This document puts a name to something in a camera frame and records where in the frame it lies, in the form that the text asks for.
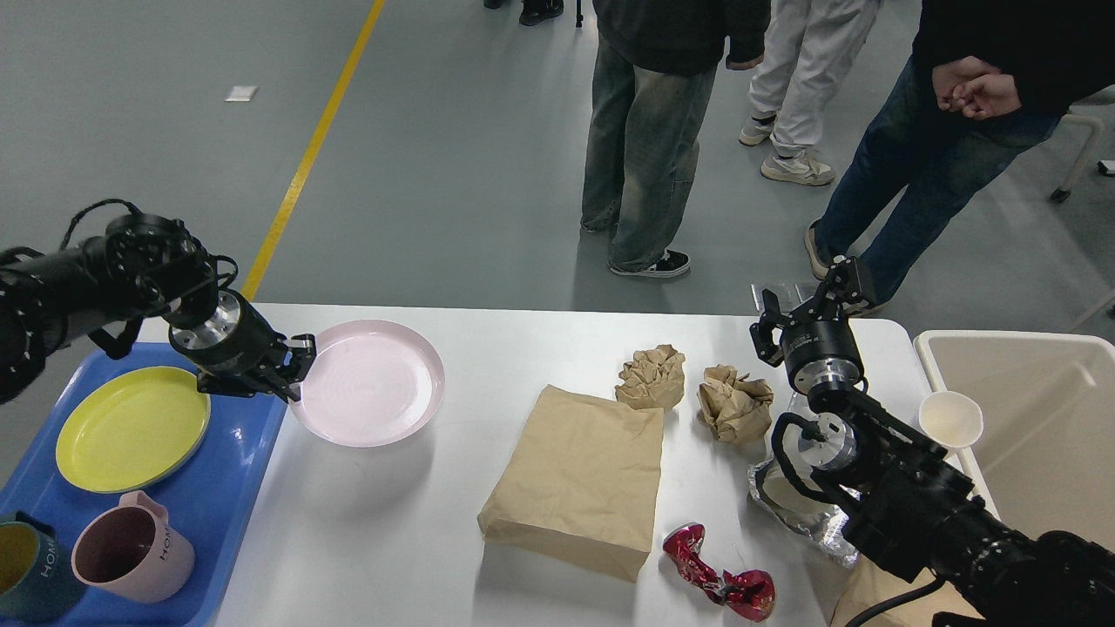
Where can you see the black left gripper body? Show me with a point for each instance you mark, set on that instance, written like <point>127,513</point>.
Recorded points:
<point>236,345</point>

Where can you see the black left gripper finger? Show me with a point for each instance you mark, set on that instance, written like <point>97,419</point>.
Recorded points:
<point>248,384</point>
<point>299,356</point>

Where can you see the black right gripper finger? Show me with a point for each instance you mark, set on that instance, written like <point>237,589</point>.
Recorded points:
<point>847,291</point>
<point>763,331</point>

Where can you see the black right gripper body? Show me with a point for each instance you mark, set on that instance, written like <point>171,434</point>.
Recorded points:
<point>821,351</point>

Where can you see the pink plate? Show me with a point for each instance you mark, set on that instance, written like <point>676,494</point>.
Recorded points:
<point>372,383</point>

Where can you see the pink mug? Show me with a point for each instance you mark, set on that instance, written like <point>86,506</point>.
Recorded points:
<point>132,551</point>

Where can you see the teal mug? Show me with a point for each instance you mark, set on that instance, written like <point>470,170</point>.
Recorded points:
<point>37,582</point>

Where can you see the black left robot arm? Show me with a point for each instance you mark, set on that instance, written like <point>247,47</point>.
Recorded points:
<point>143,267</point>

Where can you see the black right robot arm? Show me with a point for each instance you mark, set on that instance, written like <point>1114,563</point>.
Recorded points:
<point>907,508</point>

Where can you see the crumpled brown paper ball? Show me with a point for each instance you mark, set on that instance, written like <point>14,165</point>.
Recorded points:
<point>654,378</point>
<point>735,408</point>

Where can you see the yellow plate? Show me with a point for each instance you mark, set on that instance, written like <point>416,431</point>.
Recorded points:
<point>133,431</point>

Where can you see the white paper cup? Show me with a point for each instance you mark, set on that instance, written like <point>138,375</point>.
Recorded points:
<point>951,419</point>

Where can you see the aluminium foil tray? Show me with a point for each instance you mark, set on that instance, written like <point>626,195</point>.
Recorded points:
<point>821,523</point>

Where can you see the flat brown paper bag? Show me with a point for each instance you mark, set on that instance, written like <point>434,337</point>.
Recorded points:
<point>582,484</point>

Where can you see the brown paper bag corner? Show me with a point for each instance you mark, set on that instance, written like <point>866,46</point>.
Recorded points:
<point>869,585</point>

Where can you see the crumpled red foil wrapper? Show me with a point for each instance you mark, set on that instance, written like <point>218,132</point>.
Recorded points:
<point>751,594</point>

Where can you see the white paper scrap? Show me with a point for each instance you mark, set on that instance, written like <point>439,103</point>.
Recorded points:
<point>241,93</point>

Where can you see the person in white trousers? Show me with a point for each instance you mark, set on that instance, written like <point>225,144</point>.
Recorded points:
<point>810,47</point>

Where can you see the beige plastic bin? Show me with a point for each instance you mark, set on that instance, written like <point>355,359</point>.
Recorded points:
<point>1045,460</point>

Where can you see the person in blue jeans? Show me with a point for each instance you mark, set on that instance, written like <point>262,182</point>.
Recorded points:
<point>985,81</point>

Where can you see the white office chair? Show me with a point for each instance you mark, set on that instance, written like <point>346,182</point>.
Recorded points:
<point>1095,129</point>

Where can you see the person in faded jeans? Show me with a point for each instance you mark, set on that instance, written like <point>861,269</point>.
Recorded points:
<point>654,75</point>

